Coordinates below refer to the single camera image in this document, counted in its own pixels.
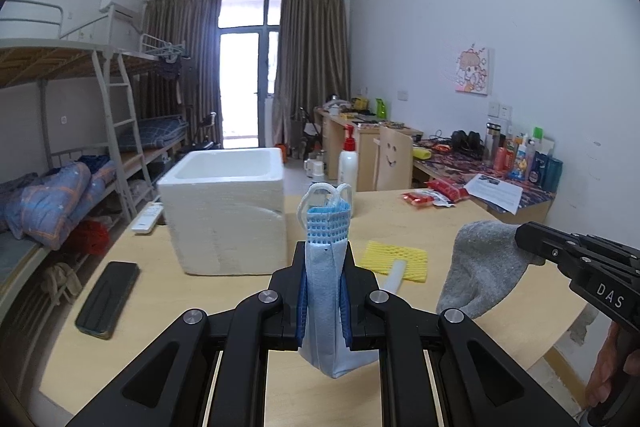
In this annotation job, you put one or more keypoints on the black headphones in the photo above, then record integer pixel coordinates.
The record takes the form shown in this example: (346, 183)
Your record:
(465, 142)

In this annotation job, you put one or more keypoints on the black folding cart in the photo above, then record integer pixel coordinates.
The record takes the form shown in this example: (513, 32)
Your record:
(305, 134)

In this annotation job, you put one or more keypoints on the blue checked bedding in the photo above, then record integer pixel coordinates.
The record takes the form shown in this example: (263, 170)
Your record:
(155, 132)

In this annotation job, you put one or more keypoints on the row of toiletry bottles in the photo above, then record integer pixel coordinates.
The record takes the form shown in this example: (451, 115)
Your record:
(525, 157)

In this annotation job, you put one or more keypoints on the white wall switch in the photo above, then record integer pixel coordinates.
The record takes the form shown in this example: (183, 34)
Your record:
(403, 95)

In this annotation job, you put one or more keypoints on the person's right hand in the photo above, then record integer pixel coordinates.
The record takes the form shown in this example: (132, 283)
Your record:
(602, 367)

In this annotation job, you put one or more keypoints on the glass balcony door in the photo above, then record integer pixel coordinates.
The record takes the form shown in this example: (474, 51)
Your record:
(245, 82)

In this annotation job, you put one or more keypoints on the white lotion bottle red pump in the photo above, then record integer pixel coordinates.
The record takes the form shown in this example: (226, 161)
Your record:
(347, 167)

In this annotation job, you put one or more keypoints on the white and red snack packet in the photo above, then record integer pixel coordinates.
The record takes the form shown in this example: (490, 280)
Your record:
(442, 199)

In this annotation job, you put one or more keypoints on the red net bag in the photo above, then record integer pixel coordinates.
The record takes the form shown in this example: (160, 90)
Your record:
(92, 236)

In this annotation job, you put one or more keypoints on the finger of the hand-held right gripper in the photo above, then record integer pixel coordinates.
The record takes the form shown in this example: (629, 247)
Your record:
(575, 241)
(550, 252)

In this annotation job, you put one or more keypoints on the hanging dark clothes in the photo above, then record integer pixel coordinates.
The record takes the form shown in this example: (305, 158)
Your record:
(167, 68)

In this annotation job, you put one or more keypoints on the white wall socket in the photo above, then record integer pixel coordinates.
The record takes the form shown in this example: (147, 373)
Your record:
(500, 110)

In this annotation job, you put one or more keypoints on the brown curtain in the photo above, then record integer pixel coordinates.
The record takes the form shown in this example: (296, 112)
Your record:
(315, 57)
(180, 57)

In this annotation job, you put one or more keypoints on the beige cloth bundle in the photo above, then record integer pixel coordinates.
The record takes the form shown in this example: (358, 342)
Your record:
(60, 282)

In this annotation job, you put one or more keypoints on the printed paper sheet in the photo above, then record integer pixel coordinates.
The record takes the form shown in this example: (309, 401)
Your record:
(492, 193)

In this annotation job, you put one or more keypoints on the large red snack packet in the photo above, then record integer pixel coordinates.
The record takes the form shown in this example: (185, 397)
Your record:
(450, 188)

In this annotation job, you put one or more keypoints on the metal bunk bed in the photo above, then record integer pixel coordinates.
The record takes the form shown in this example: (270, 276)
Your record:
(155, 107)
(30, 62)

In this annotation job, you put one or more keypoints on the yellow pouch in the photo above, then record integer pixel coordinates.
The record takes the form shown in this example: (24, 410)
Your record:
(421, 153)

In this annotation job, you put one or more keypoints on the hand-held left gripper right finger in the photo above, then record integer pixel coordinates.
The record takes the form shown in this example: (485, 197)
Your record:
(344, 312)

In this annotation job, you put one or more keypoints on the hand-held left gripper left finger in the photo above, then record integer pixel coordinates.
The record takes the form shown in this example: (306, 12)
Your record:
(300, 307)

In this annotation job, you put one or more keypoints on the wooden chair with smiley face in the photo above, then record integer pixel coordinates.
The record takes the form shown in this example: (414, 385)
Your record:
(392, 157)

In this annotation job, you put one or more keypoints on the white remote control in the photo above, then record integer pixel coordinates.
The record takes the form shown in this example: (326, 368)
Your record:
(147, 218)

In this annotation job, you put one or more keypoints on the grey sock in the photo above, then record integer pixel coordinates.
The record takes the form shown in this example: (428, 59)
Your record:
(480, 267)

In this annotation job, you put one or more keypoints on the white foam box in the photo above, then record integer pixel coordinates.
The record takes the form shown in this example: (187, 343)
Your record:
(225, 217)

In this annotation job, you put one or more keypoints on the white air conditioner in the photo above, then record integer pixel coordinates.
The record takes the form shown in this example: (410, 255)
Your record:
(120, 2)

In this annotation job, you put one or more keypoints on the white bunk bed ladder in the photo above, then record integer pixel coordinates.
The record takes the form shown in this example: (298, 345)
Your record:
(122, 127)

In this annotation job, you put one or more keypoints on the yellow foam net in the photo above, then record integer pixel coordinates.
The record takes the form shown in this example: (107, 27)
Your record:
(400, 252)

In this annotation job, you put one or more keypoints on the white thermos jug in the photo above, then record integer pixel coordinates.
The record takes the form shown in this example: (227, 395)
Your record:
(314, 169)

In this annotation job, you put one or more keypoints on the desk with patterned cloth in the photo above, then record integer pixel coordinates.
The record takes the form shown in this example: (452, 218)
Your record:
(535, 202)

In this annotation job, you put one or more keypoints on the pink cartoon wall picture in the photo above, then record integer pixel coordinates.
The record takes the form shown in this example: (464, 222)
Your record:
(475, 69)

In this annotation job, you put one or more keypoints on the blue plaid quilt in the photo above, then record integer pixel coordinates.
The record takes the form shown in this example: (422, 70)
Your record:
(55, 202)

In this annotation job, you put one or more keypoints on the black smartphone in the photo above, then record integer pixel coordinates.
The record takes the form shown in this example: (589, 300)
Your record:
(107, 299)

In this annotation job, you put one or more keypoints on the green spray bottle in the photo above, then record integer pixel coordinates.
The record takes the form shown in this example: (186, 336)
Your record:
(381, 108)

